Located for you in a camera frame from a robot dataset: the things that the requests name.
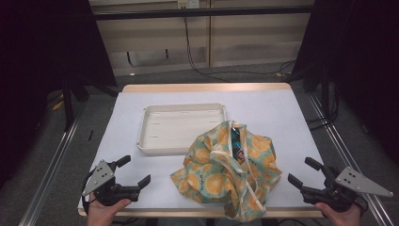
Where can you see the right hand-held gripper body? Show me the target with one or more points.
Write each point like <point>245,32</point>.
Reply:
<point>345,185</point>

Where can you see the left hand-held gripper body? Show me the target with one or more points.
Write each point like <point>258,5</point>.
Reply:
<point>103,179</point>

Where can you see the white plastic tray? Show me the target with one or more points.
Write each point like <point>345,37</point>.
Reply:
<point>175,128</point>

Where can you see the orange print cloth bag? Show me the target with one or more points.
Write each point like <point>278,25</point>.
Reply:
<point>226,175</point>

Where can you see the person's right hand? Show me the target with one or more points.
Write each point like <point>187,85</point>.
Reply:
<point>342,218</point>

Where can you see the person's left hand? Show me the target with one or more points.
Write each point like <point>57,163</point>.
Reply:
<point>105,213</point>

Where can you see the white table sheet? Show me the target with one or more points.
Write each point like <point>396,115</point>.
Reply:
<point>276,125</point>

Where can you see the black metal stand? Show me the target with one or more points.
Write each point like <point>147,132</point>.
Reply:
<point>326,94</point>
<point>67,103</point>

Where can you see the black curtain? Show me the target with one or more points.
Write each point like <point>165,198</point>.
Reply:
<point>37,62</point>
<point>360,62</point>

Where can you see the black horizontal bar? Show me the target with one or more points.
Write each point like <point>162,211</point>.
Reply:
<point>200,12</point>

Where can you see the metal floor rail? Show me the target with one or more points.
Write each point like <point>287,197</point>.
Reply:
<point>345,150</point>
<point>47,175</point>

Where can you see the white wall socket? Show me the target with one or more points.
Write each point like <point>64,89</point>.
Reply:
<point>188,3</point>

